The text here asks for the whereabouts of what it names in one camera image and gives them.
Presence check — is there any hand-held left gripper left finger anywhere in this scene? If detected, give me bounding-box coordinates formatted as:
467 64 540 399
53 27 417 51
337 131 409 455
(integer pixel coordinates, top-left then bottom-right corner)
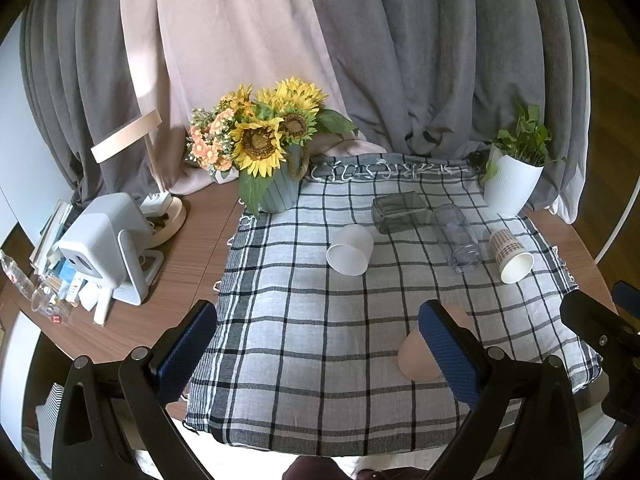
51 299 219 480

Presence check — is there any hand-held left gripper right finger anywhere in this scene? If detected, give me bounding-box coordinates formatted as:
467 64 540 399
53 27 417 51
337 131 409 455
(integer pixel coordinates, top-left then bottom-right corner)
417 299 586 480

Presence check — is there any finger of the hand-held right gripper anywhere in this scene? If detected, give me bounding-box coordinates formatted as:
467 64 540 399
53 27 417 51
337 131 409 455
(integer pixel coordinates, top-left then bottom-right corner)
612 280 640 320
559 290 640 361

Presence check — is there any pink cup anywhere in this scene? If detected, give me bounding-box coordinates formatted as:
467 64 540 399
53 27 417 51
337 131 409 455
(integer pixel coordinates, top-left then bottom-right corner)
397 304 474 381

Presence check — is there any checked paper cup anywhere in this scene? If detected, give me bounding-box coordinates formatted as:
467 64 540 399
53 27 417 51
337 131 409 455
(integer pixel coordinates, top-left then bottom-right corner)
488 228 535 285

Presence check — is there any white plastic cup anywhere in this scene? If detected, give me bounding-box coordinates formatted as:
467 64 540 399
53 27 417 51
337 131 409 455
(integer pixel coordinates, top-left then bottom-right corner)
326 223 375 277

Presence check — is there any clear plastic cup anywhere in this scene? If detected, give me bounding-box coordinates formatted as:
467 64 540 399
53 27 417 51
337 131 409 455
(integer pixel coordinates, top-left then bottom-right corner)
30 280 71 324

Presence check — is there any white round tube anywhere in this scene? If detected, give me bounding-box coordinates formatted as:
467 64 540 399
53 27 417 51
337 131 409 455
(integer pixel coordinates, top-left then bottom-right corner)
594 195 640 264

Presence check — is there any black white checked cloth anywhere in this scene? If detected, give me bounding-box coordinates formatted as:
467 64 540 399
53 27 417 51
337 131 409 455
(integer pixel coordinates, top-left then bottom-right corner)
182 152 602 459

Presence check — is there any white projector on stand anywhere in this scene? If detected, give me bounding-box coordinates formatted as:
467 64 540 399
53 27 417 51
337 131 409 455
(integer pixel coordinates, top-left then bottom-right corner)
54 192 165 307

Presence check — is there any white power adapter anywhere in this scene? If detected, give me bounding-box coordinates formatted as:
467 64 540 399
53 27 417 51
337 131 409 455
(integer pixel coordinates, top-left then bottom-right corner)
139 193 171 222

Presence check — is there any square glass jar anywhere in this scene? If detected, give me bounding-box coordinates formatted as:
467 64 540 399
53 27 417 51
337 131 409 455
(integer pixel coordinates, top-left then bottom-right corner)
370 191 434 235

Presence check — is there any white ribbed plant pot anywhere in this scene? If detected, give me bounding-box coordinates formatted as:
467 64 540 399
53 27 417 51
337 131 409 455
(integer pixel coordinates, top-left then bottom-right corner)
482 142 545 219

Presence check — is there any stack of books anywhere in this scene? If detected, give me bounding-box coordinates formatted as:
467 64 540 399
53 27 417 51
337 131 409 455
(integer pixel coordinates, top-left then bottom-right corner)
29 199 77 273

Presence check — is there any grey ribbed vase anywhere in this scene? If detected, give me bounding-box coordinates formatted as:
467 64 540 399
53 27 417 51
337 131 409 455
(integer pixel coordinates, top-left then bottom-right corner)
256 144 312 214

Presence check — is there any green potted plant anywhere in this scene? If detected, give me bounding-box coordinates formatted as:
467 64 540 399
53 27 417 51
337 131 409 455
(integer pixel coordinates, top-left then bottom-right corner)
481 94 567 184

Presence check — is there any sunflower bouquet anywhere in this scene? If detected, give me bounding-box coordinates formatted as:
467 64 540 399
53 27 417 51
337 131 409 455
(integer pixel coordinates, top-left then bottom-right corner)
185 76 360 217

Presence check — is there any white desk lamp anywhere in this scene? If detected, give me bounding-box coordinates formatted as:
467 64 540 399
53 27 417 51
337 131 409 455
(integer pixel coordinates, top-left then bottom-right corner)
90 111 189 249

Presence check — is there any grey curtain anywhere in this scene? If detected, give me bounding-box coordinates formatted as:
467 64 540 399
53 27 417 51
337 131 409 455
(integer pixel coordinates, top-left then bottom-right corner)
19 0 173 207
299 0 590 213

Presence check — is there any pink curtain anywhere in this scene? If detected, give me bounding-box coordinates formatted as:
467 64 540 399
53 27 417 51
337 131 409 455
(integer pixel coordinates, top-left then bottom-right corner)
119 0 392 197

